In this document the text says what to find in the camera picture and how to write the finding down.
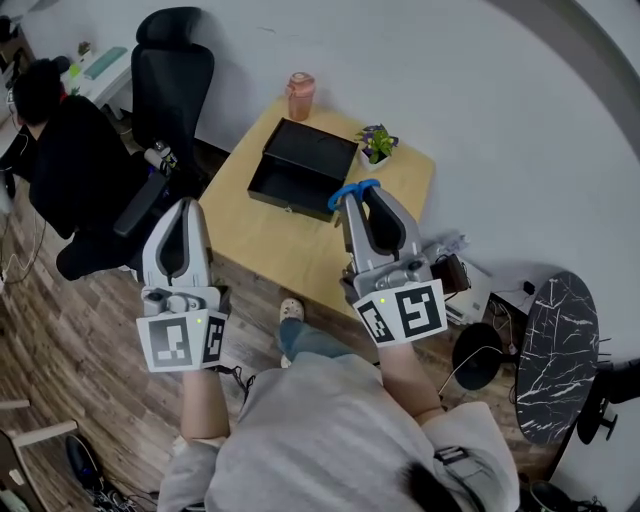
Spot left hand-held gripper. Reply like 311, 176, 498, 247
135, 197, 232, 374

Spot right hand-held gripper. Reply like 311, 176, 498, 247
339, 185, 449, 348

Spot blue scissors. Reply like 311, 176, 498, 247
327, 178, 382, 211

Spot black box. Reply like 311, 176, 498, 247
246, 117, 360, 225

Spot person's right forearm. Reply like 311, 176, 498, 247
375, 342, 446, 426

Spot person's left forearm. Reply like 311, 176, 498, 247
180, 367, 232, 444

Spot crumpled plastic bag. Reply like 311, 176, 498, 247
422, 232, 472, 261

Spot brown pouch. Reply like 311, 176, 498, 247
430, 253, 471, 295

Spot potted purple flower plant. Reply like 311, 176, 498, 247
354, 123, 400, 174

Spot white plastic bottle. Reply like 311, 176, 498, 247
143, 140, 179, 171

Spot person's beige shoe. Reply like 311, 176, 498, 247
278, 297, 306, 324

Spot person's jeans leg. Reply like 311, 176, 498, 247
277, 319, 356, 369

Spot pink water bottle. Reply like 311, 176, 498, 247
285, 71, 317, 123

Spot black round stool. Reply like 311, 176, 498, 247
452, 322, 505, 391

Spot black office chair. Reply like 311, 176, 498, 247
112, 6, 217, 240

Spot white desk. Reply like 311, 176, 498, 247
58, 43, 135, 110

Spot teal tray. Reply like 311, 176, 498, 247
82, 46, 129, 81

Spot black marble round table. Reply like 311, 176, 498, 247
514, 271, 600, 446

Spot person's grey shirt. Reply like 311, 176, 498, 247
157, 352, 521, 512

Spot light wooden stool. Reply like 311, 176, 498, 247
0, 398, 80, 512

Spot black handheld vacuum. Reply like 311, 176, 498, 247
64, 433, 106, 491

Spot grey shoulder strap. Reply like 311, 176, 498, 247
433, 446, 484, 501

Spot tangled black cables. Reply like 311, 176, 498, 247
87, 487, 161, 512

